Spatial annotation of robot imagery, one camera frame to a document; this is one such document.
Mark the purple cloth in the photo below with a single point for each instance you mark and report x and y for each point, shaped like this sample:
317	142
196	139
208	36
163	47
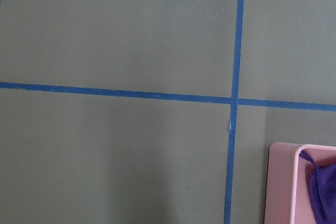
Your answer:
321	189

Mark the pink plastic bin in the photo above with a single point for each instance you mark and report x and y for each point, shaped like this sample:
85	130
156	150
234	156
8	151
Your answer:
287	197

